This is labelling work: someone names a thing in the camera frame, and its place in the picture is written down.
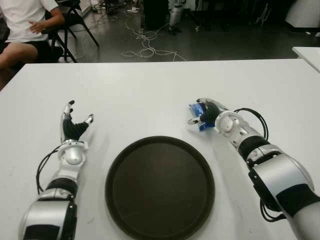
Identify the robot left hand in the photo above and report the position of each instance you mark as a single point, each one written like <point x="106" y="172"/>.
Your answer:
<point x="71" y="128"/>

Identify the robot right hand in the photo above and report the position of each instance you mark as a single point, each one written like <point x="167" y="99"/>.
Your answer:
<point x="212" y="110"/>

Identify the blue Oreo packet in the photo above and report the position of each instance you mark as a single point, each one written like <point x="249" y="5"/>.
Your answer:
<point x="197" y="108"/>

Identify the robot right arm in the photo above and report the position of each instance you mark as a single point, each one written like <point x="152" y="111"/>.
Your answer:
<point x="277" y="175"/>

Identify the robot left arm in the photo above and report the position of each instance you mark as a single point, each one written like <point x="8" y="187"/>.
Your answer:
<point x="72" y="155"/>

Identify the round dark brown tray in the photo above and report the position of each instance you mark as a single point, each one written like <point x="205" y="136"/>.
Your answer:
<point x="160" y="187"/>

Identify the silver humanoid robot legs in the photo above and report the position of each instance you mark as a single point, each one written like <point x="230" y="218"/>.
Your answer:
<point x="174" y="15"/>

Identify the folded metal stand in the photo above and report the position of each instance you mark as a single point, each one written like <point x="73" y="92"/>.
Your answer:
<point x="265" y="13"/>

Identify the black folding chair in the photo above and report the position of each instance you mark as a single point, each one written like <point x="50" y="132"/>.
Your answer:
<point x="75" y="18"/>

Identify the white side table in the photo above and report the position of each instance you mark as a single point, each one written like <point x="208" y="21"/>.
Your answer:
<point x="310" y="56"/>

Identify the black cabinet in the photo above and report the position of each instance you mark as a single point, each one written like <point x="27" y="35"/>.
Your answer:
<point x="155" y="12"/>

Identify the seated person white shirt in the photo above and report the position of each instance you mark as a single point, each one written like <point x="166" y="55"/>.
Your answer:
<point x="22" y="20"/>

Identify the white display cabinet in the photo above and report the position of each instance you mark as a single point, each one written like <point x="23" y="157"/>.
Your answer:
<point x="87" y="8"/>

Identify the small white floor object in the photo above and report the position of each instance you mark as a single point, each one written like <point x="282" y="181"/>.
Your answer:
<point x="308" y="33"/>

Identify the white power strip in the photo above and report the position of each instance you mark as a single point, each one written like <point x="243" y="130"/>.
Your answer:
<point x="133" y="10"/>

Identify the white rounded machine housing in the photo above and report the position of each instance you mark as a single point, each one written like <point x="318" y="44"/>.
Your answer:
<point x="305" y="12"/>

